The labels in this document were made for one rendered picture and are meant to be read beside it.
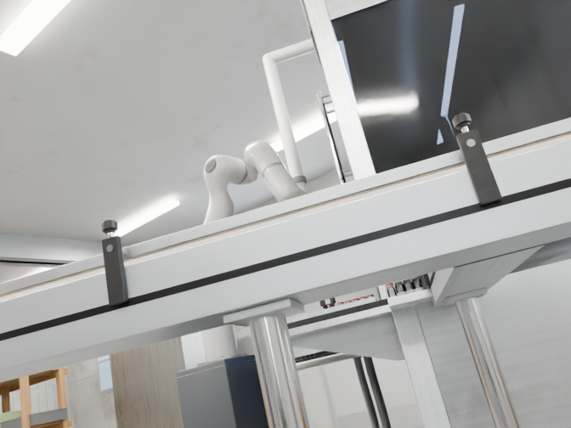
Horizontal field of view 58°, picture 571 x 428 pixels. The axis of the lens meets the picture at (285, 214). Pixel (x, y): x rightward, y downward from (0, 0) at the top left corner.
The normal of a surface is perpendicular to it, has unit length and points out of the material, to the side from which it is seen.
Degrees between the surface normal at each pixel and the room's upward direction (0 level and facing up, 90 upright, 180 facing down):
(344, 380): 90
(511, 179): 90
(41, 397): 90
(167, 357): 90
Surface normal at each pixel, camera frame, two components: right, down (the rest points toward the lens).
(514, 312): -0.23, -0.26
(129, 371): -0.59, -0.12
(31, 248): 0.78, -0.35
